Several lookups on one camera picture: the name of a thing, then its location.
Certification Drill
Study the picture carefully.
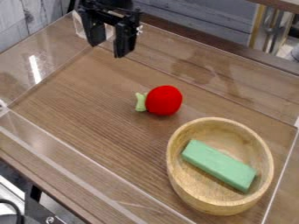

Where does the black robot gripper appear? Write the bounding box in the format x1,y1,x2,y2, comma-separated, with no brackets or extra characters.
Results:
77,0,141,58

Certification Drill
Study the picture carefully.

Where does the red plush fruit green stem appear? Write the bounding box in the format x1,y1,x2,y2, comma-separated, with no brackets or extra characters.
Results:
134,85,182,116

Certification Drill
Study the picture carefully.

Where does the green rectangular block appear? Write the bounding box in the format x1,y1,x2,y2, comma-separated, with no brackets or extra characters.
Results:
181,139,257,193

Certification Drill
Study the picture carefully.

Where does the round wooden bowl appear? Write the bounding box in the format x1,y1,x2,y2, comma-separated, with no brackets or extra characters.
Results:
165,117,274,216

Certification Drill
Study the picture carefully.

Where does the clear acrylic corner bracket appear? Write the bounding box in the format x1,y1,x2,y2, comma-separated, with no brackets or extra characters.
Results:
71,11,114,43

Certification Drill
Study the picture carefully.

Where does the gold metal chair frame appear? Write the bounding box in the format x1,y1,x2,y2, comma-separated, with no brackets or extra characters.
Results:
248,4,299,55

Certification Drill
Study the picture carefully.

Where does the clear acrylic tray wall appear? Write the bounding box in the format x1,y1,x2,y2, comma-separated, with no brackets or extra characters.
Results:
0,101,194,224

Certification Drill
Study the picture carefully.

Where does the black table clamp mount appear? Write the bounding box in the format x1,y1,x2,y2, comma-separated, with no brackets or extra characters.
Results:
0,185,66,224

